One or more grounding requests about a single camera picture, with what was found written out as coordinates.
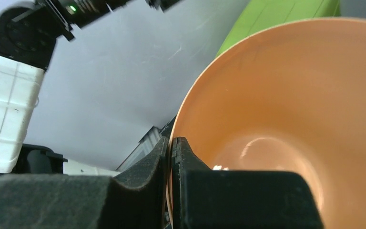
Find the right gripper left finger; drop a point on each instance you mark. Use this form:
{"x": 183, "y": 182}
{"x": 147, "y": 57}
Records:
{"x": 134, "y": 199}

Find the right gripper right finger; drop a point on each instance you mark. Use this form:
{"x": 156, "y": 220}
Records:
{"x": 202, "y": 198}

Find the orange plastic bucket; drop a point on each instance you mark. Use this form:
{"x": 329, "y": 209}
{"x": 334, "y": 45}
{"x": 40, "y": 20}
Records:
{"x": 292, "y": 98}

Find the green plastic tub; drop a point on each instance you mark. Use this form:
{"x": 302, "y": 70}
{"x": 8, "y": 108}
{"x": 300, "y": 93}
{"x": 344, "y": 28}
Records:
{"x": 259, "y": 15}

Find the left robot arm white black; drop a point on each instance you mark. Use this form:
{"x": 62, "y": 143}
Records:
{"x": 28, "y": 35}

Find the aluminium frame rail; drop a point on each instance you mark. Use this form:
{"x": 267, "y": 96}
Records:
{"x": 144, "y": 147}

